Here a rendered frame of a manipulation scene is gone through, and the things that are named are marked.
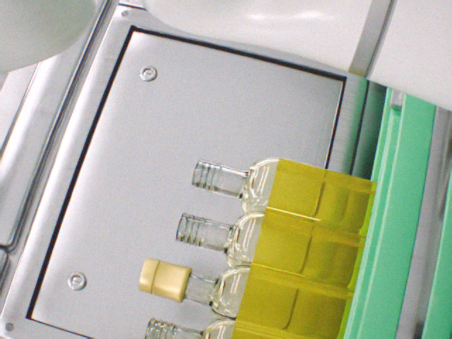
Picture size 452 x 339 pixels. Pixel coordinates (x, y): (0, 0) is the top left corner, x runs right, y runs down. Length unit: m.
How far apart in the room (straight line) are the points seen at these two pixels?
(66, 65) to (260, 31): 0.69
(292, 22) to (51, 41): 0.13
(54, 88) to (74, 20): 0.67
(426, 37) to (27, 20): 0.20
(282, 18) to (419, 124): 0.37
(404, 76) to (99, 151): 0.65
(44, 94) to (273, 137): 0.28
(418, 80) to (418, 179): 0.33
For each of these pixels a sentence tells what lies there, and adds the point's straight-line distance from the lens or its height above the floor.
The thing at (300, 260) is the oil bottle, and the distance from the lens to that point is 0.88.
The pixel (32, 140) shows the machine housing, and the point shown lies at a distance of 1.12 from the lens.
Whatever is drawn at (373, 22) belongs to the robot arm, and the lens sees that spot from 0.47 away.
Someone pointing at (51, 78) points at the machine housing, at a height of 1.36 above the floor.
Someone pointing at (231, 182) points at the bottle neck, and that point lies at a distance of 0.92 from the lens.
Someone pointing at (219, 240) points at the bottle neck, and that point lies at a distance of 0.90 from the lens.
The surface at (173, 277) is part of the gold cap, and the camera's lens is 0.88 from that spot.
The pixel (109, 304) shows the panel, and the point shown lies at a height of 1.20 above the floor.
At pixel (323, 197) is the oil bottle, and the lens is 0.91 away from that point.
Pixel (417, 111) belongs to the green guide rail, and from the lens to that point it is 0.85.
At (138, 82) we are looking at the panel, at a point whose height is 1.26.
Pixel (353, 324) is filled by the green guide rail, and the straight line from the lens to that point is 0.83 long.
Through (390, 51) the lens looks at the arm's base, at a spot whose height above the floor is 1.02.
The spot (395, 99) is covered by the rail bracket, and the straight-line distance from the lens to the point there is 0.95.
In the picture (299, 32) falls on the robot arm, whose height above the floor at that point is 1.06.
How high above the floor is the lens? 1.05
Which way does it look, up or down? 4 degrees up
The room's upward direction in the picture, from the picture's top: 76 degrees counter-clockwise
